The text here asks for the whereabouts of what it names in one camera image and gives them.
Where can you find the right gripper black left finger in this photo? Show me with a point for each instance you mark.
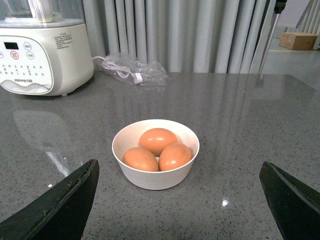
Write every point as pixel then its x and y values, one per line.
pixel 61 213

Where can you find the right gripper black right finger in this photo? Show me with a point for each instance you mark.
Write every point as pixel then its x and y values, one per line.
pixel 294 205

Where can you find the brown egg in bowl left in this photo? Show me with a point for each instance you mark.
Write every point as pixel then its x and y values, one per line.
pixel 141 159

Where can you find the brown egg in bowl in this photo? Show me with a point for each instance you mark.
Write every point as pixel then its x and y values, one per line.
pixel 174 156
pixel 156 140
pixel 141 159

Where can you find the brown egg in bowl back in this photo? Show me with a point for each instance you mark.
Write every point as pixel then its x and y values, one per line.
pixel 156 140

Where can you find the brown egg in bowl right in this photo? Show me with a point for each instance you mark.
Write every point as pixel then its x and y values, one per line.
pixel 174 156

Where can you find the cardboard box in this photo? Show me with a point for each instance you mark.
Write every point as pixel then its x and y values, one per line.
pixel 301 41

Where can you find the white bowl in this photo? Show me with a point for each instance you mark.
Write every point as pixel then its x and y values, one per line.
pixel 128 137

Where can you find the clear plastic bag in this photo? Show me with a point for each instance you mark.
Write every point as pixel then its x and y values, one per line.
pixel 131 71

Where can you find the white Joyoung blender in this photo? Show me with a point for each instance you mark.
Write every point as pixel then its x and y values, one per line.
pixel 44 47

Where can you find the metal tripod stand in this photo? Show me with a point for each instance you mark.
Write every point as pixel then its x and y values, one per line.
pixel 278 8

